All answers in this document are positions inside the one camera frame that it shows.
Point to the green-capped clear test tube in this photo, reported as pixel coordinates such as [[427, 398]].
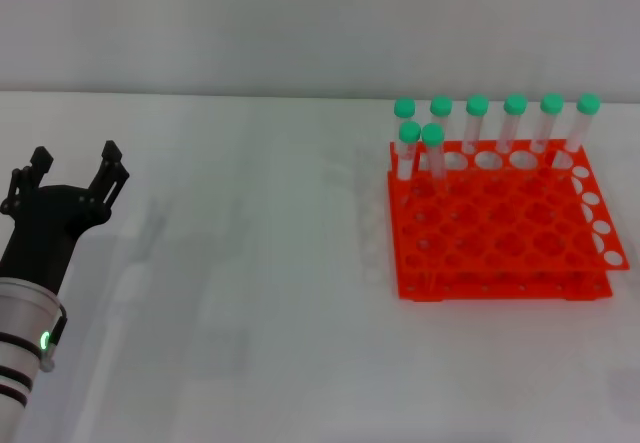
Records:
[[410, 131], [588, 103], [441, 106], [515, 104], [404, 108], [477, 105], [552, 103]]

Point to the orange test tube rack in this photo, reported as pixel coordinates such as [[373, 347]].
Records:
[[510, 233]]

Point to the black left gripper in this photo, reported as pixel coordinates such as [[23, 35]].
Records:
[[45, 233]]

